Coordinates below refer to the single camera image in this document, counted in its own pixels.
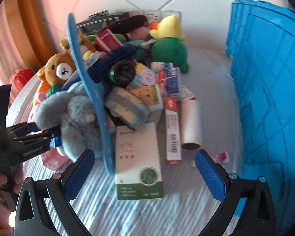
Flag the white paper roll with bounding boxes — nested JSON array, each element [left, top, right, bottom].
[[181, 100, 203, 151]]

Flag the blue white medicine box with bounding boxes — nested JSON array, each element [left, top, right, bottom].
[[158, 67, 182, 100]]

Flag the green yellow plush toy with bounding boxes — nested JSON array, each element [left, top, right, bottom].
[[149, 15, 190, 73]]

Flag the red white toothpaste box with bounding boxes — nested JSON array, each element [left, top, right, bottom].
[[164, 97, 182, 165]]

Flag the white green patch box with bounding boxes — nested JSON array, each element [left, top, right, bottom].
[[115, 123, 163, 200]]

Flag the blue plastic shoehorn toy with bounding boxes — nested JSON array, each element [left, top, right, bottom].
[[66, 13, 115, 176]]

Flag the red small box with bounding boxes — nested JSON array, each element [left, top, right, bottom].
[[95, 28, 126, 52]]

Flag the doll with dark hair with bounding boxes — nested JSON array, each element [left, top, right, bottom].
[[105, 15, 156, 41]]

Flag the blue plastic storage crate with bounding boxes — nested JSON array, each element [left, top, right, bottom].
[[226, 0, 295, 235]]

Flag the pink ointment tube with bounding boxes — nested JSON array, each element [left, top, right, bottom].
[[210, 152, 230, 165]]

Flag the person left hand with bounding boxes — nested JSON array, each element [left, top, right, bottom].
[[0, 164, 24, 196]]

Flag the grey white plush dog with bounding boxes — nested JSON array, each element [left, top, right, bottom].
[[36, 82, 102, 161]]

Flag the brown teddy bear plush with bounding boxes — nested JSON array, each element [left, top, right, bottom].
[[37, 53, 76, 87]]

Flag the dark glass jar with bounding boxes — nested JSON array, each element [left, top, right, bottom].
[[109, 60, 136, 88]]

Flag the white wall socket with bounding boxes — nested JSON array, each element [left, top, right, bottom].
[[128, 9, 182, 22]]

